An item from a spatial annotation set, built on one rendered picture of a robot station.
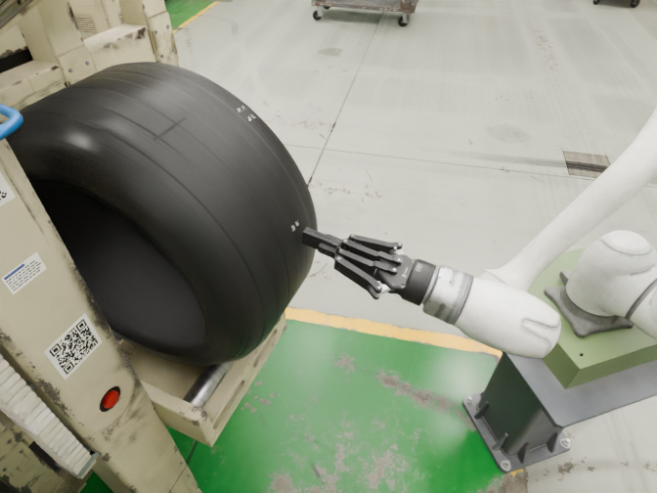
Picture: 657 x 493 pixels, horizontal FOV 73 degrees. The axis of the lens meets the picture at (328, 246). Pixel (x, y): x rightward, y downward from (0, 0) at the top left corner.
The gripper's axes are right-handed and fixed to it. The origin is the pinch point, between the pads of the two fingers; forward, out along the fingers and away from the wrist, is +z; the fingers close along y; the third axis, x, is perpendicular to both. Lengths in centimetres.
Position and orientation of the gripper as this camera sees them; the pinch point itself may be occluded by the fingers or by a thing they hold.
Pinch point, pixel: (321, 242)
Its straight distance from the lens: 79.2
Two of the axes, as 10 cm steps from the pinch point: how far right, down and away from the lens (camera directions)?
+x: -1.3, 6.8, 7.2
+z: -9.1, -3.7, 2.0
